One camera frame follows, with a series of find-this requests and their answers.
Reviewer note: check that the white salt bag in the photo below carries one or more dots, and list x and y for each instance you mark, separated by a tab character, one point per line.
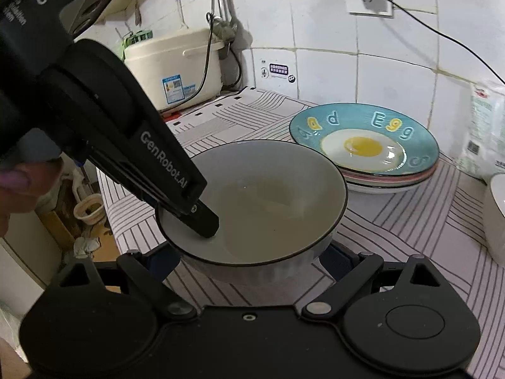
485	134

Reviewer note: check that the striped tablecloth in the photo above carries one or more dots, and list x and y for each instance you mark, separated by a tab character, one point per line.
414	225

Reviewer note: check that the white wall socket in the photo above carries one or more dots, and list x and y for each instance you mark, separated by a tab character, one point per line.
371	6

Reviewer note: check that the wall sticker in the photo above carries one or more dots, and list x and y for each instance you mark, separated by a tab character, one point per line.
278	70

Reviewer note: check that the green plastic holder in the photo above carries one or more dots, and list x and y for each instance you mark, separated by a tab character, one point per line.
138	37

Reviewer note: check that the teal fried egg plate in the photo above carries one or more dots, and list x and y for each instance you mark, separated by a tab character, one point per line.
363	146

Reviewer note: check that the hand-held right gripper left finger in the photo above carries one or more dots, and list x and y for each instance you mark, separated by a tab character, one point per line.
162	258

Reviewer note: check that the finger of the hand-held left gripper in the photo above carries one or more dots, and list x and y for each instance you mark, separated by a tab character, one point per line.
203	223

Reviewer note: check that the white rice cooker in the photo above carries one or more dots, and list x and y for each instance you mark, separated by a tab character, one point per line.
177	59

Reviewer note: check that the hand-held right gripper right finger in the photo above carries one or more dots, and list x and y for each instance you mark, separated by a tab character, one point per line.
335	257

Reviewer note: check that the person's left hand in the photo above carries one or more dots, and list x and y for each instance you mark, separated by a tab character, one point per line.
19	189

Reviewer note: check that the white ribbed bowl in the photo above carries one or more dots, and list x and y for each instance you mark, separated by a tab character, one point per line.
498	221
276	205

